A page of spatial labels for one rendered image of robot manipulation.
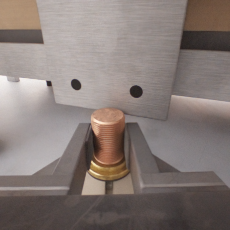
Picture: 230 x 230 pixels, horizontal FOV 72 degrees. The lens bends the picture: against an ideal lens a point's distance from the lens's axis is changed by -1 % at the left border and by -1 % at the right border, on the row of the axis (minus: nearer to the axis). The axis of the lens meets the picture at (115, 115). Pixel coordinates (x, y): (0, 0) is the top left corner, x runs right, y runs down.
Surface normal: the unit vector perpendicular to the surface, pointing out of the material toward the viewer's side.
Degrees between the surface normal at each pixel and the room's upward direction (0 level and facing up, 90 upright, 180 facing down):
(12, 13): 90
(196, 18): 90
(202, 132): 180
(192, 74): 90
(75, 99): 90
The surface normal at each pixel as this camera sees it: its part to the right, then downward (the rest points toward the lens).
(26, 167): 0.00, -0.87
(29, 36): -0.32, 0.47
